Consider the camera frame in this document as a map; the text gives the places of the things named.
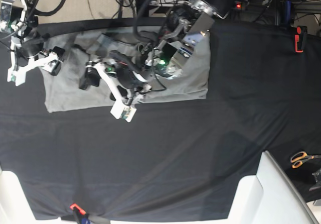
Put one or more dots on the black table cloth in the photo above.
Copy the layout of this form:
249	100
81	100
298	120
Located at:
178	161

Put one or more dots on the black tool right edge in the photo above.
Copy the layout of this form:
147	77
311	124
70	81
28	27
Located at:
316	176

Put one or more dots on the white power strip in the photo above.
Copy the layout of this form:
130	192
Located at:
165	3

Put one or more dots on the orange handled scissors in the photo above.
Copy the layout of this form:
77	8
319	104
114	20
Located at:
299	158

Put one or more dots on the white chair right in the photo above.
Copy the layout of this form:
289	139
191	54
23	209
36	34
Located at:
269	196

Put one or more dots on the blue clamp handle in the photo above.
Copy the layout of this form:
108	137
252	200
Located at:
285	13

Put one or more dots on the white chair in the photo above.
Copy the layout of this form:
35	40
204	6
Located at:
14	205
269	196

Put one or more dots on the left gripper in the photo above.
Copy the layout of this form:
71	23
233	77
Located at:
128	82

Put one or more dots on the red black clamp right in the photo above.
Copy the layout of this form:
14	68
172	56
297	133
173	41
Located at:
300	38

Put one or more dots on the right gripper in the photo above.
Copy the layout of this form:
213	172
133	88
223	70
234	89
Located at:
26	57

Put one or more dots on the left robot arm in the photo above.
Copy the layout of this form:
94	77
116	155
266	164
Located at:
164	61

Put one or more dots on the white chair left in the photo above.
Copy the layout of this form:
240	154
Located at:
14	205

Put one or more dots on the grey T-shirt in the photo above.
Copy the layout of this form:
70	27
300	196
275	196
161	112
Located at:
63	93

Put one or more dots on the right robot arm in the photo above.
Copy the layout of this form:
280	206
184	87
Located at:
19	21

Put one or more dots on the red blue clamp bottom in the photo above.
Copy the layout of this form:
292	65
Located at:
79	214

